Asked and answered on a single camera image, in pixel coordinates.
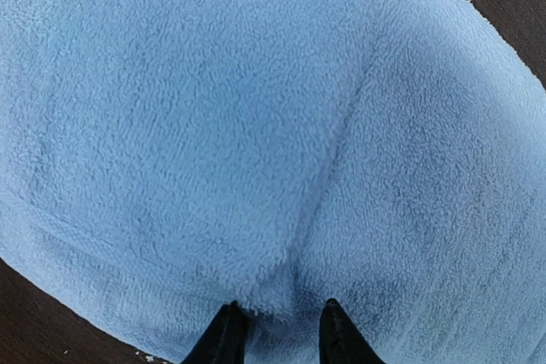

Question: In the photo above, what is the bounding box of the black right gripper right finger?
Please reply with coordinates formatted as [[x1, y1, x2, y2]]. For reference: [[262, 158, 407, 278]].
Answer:
[[319, 298, 385, 364]]

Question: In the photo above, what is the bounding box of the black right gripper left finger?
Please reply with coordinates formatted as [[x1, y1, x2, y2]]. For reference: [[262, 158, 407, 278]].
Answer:
[[182, 301, 247, 364]]

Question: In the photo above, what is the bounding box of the light blue towel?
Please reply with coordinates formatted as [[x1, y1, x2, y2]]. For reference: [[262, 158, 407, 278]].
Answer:
[[1, 0, 545, 363]]

